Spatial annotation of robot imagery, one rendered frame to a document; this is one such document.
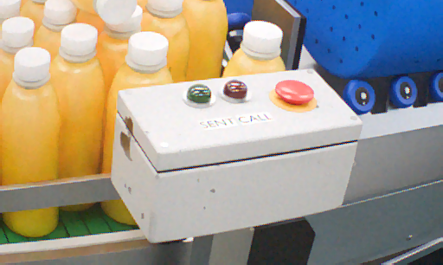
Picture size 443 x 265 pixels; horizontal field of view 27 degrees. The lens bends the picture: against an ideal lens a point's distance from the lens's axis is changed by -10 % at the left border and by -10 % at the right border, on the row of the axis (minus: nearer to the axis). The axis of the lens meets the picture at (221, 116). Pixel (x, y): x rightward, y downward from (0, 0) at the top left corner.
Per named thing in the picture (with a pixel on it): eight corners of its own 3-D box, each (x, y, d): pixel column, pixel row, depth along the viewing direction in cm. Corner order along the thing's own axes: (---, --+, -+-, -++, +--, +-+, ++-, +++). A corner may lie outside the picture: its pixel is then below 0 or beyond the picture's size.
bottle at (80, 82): (111, 203, 106) (124, 52, 97) (60, 220, 102) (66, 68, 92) (77, 170, 111) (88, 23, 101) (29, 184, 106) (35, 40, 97)
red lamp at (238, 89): (251, 100, 89) (253, 87, 89) (228, 102, 88) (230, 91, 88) (240, 87, 91) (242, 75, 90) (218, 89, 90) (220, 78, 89)
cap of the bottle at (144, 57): (167, 67, 95) (170, 50, 95) (127, 65, 95) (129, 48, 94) (164, 48, 99) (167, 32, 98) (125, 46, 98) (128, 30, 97)
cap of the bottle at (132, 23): (97, 23, 102) (99, 8, 101) (123, 13, 104) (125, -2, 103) (121, 36, 100) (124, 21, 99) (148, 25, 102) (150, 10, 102)
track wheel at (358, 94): (374, 76, 121) (366, 78, 123) (346, 79, 119) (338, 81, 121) (380, 112, 121) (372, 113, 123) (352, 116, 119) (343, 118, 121)
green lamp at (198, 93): (215, 104, 88) (216, 92, 87) (191, 107, 87) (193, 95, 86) (204, 91, 89) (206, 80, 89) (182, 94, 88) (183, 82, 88)
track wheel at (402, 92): (416, 72, 125) (408, 74, 126) (392, 74, 123) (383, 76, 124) (421, 105, 124) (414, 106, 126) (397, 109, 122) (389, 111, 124)
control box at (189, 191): (342, 209, 94) (365, 119, 89) (149, 245, 86) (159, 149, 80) (295, 153, 101) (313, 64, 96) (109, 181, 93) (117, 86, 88)
